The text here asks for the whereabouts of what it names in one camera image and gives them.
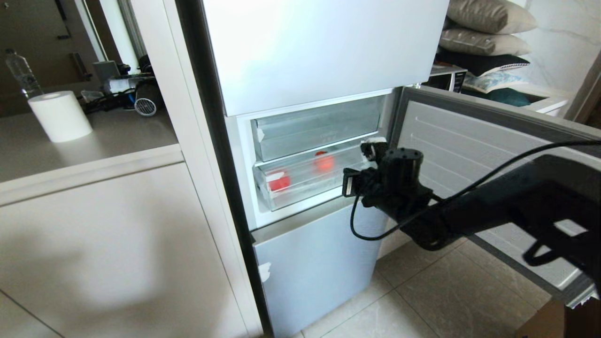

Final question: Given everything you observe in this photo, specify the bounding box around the brown cardboard box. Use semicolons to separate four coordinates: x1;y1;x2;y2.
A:
516;299;601;338

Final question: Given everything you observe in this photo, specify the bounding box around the teal cushion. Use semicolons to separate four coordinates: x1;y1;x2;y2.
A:
484;87;532;108

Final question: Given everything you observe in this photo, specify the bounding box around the white tall side panel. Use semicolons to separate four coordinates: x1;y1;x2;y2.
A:
131;0;264;338

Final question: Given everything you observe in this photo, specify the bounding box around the white fridge upper door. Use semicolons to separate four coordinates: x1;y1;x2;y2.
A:
201;0;450;117

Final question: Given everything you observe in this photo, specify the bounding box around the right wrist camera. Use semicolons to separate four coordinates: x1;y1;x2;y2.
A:
342;167;366;198

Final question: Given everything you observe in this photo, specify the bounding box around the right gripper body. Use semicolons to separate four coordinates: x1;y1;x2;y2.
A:
360;140;390;165

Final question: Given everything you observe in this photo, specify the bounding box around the white fridge lower door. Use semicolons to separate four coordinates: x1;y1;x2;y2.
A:
252;202;391;338

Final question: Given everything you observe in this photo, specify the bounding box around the clear fridge drawer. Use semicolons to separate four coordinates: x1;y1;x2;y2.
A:
251;96;386;162
253;143;376;212

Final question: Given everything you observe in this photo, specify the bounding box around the black pillow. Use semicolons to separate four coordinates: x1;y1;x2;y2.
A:
436;48;530;77

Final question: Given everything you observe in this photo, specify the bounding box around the white fridge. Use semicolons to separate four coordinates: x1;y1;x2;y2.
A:
175;0;450;338

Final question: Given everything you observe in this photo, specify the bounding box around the grey box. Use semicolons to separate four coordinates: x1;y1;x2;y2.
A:
92;61;121;84

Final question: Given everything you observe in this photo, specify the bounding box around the white kitchen counter cabinet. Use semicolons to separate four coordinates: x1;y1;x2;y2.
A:
0;109;252;338

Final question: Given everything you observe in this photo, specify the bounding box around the clear plastic water bottle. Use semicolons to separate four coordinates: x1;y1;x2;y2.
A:
5;49;44;100

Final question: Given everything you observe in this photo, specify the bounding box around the microwave oven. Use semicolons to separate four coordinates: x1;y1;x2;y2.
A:
422;65;468;93

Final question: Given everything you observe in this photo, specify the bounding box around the patterned pillow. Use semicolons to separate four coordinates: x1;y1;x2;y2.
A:
464;69;530;93

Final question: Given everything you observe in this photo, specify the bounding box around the white paper towel roll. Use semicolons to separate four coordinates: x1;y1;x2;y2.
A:
28;91;93;143

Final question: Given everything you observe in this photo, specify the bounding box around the red food item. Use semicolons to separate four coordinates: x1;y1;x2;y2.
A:
270;172;292;192
315;151;336;173

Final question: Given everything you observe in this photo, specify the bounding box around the open white fridge door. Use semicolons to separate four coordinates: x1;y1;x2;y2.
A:
389;86;601;308

